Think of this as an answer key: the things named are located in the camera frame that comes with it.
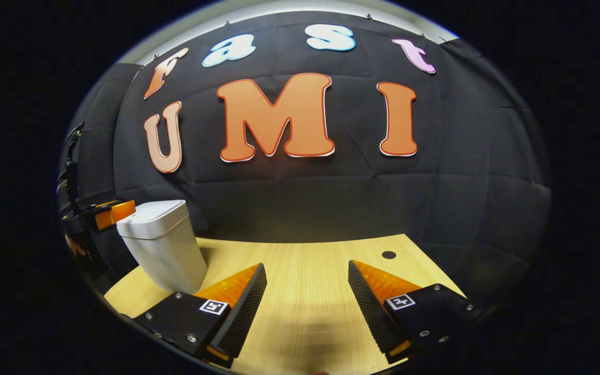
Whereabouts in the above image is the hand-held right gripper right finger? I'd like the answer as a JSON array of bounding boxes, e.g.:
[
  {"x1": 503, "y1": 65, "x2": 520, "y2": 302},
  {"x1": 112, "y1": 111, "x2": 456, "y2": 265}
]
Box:
[{"x1": 348, "y1": 260, "x2": 488, "y2": 365}]

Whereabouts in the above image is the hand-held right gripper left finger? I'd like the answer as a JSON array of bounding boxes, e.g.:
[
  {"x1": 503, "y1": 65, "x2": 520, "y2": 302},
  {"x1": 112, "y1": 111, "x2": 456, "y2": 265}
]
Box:
[{"x1": 132, "y1": 262, "x2": 268, "y2": 369}]

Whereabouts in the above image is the white desktop garbage bin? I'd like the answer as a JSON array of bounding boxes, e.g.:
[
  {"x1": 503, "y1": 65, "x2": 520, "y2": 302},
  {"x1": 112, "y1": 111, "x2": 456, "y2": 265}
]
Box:
[{"x1": 116, "y1": 199, "x2": 209, "y2": 295}]

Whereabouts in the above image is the wooden desktop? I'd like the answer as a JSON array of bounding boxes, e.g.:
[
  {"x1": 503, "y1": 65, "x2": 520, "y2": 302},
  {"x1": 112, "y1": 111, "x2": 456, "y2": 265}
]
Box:
[{"x1": 103, "y1": 234, "x2": 467, "y2": 375}]

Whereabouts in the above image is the black backdrop cloth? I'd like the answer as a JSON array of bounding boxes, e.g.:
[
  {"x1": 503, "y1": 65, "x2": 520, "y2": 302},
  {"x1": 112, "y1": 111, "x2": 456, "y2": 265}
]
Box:
[{"x1": 58, "y1": 10, "x2": 552, "y2": 303}]

